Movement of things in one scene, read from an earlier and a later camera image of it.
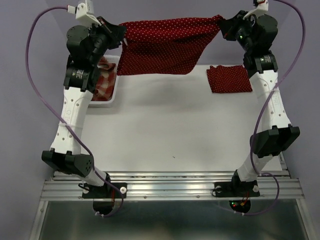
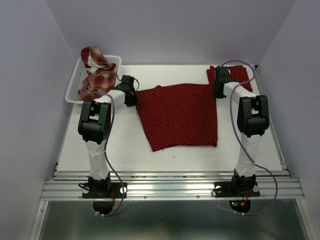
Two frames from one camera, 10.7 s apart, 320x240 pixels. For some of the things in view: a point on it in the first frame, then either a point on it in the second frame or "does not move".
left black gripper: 115,33 → 136,100
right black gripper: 229,26 → 214,93
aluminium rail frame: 276,186 does not move
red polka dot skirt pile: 168,46 → 178,115
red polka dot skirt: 223,79 does not move
